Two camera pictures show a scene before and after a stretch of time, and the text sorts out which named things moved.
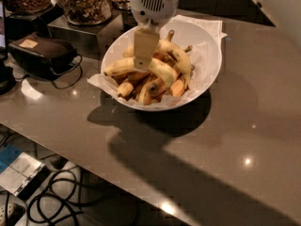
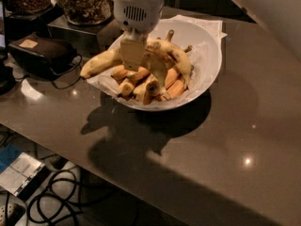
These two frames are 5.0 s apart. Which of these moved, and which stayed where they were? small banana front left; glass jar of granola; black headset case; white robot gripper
Moved: white robot gripper
Stayed: glass jar of granola; black headset case; small banana front left
